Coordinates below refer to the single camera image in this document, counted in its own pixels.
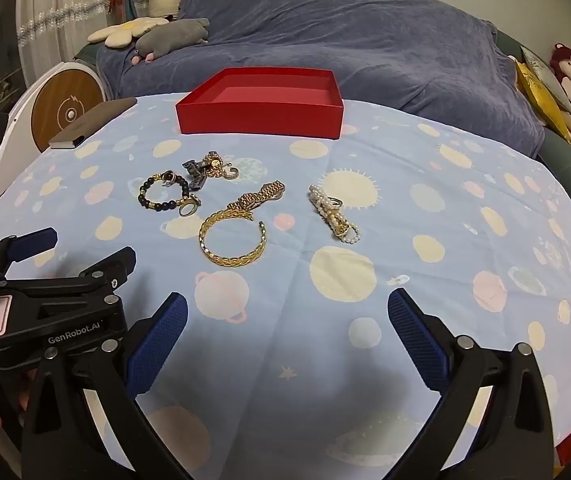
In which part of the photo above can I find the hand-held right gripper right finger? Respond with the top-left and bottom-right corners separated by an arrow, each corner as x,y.
388,288 -> 559,480

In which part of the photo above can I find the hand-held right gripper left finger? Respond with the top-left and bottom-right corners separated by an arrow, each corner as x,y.
21,292 -> 201,480

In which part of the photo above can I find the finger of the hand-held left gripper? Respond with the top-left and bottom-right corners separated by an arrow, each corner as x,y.
0,227 -> 59,273
0,246 -> 137,306

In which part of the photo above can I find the dark bead bracelet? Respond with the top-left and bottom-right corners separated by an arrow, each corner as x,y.
138,171 -> 191,213

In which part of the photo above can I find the gold bangle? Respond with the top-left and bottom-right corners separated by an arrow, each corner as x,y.
198,210 -> 267,267

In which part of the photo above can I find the silver wrist watch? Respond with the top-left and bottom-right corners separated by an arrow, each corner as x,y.
181,159 -> 208,191

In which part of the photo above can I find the gold chain bracelet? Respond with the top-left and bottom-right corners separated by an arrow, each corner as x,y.
225,180 -> 286,221
201,151 -> 226,178

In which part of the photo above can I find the pink pearl bracelet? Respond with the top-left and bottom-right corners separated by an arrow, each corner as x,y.
308,185 -> 362,245

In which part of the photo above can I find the red jewelry box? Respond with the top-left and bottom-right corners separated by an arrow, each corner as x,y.
175,67 -> 345,141

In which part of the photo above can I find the blue planet print tablecloth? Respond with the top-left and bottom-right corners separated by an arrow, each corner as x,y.
0,92 -> 571,480

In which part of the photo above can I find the brown notebook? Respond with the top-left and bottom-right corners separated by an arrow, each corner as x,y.
48,96 -> 138,150

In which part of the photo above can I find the round white wooden device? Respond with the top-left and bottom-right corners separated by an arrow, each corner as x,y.
0,57 -> 105,211

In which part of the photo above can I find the flower shaped pillow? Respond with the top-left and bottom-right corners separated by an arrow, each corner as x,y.
88,16 -> 170,50

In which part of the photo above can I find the grey plush toy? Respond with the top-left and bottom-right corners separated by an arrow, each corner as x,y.
132,17 -> 211,65

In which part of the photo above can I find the yellow pillow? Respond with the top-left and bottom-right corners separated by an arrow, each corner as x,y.
513,57 -> 571,143

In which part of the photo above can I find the grey pillow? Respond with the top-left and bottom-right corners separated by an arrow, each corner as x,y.
520,45 -> 571,116

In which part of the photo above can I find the red monkey plush toy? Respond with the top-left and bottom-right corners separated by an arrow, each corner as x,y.
550,42 -> 571,121

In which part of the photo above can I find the blue blanket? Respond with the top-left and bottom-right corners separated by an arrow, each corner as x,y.
96,0 -> 546,161

